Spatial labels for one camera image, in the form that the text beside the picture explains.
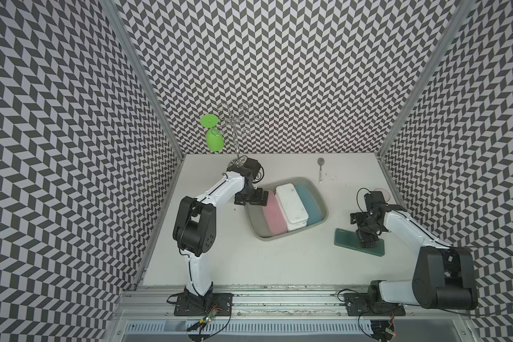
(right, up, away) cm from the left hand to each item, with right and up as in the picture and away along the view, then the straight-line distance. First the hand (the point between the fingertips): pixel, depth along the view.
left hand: (255, 204), depth 91 cm
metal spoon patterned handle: (+34, +20, +24) cm, 46 cm away
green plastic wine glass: (-18, +29, +3) cm, 34 cm away
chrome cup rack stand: (-11, +39, +12) cm, 42 cm away
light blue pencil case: (+27, -4, +5) cm, 27 cm away
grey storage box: (0, -6, +4) cm, 8 cm away
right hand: (+40, -11, -4) cm, 42 cm away
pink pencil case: (+8, -5, +2) cm, 10 cm away
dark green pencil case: (+39, -14, -2) cm, 42 cm away
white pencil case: (+15, -9, -2) cm, 18 cm away
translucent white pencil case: (+16, 0, +3) cm, 17 cm away
